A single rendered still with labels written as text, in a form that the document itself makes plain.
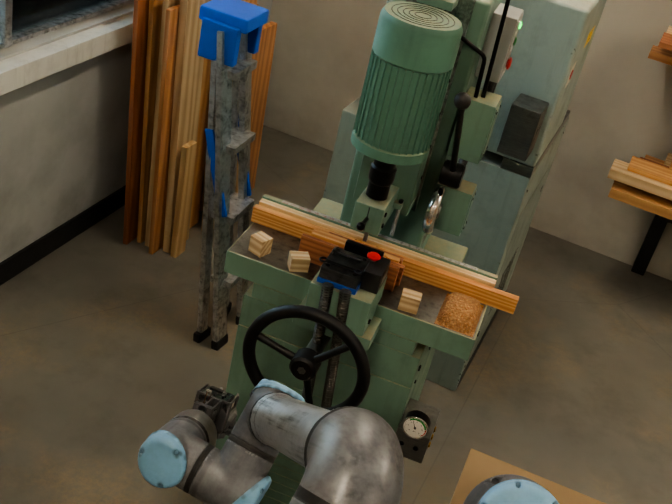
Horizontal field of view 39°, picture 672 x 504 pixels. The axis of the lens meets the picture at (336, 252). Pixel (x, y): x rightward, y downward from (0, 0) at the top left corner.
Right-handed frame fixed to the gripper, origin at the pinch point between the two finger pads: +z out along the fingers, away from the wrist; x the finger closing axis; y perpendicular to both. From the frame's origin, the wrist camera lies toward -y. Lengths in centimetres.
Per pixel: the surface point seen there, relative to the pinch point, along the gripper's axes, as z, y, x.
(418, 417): 27.5, 3.4, -36.5
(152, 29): 138, 64, 99
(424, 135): 25, 64, -18
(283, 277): 26.6, 23.6, 2.8
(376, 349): 29.9, 14.2, -22.3
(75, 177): 147, 2, 117
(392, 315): 26.4, 24.0, -23.6
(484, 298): 40, 32, -41
